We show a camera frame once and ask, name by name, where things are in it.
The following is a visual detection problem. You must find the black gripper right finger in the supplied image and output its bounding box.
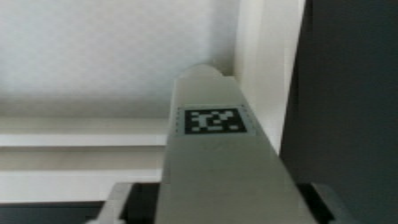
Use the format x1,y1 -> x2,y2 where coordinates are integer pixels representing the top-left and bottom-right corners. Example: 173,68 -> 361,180
297,183 -> 356,224

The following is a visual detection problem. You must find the white desk leg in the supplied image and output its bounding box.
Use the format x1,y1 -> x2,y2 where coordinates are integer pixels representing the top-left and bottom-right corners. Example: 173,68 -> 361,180
155,65 -> 317,224

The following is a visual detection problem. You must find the white U-shaped fence frame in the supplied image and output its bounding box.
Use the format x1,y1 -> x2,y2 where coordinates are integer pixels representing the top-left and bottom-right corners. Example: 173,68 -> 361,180
0,0 -> 308,203

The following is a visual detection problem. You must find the white desk top tray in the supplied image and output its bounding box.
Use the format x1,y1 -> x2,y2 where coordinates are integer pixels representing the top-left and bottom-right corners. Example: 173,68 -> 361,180
0,0 -> 249,147

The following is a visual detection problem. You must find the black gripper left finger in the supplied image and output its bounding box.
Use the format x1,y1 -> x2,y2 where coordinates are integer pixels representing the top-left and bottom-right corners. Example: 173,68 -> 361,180
86,181 -> 162,224

